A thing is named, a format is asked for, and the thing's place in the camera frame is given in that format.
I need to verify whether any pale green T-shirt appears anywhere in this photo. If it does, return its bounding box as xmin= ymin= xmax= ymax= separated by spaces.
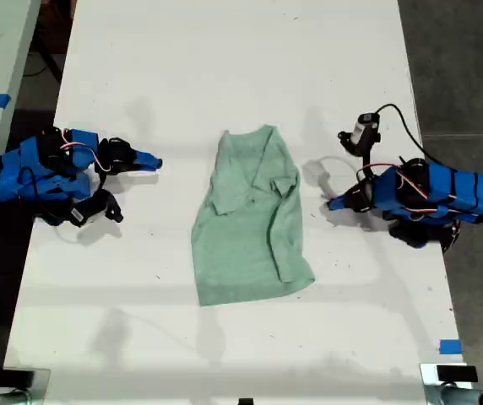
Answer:
xmin=190 ymin=123 xmax=317 ymax=307

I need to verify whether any short blue tape strip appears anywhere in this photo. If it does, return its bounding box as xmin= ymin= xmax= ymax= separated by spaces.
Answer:
xmin=438 ymin=338 xmax=464 ymax=356

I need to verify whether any metal table clamp plate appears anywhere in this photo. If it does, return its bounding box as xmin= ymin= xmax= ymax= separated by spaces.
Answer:
xmin=0 ymin=367 xmax=52 ymax=398
xmin=419 ymin=362 xmax=483 ymax=405

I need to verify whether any grey metal pipe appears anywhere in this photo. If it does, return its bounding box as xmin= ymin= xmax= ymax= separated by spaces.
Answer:
xmin=438 ymin=386 xmax=483 ymax=405
xmin=0 ymin=390 xmax=32 ymax=405

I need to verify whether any red and white arm wire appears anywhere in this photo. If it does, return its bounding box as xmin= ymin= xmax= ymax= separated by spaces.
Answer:
xmin=58 ymin=130 xmax=112 ymax=173
xmin=357 ymin=162 xmax=479 ymax=224

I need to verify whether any black camera stalk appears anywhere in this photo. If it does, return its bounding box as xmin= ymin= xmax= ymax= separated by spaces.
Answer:
xmin=337 ymin=127 xmax=383 ymax=181
xmin=34 ymin=188 xmax=125 ymax=227

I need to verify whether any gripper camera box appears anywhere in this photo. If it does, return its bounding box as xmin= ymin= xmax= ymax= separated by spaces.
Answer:
xmin=68 ymin=201 xmax=106 ymax=227
xmin=352 ymin=112 xmax=382 ymax=143

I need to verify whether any black camera cable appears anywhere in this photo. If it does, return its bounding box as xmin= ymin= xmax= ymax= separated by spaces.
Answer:
xmin=374 ymin=103 xmax=437 ymax=165

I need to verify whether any black floor cable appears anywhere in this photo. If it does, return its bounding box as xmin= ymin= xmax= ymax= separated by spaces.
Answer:
xmin=22 ymin=40 xmax=64 ymax=84

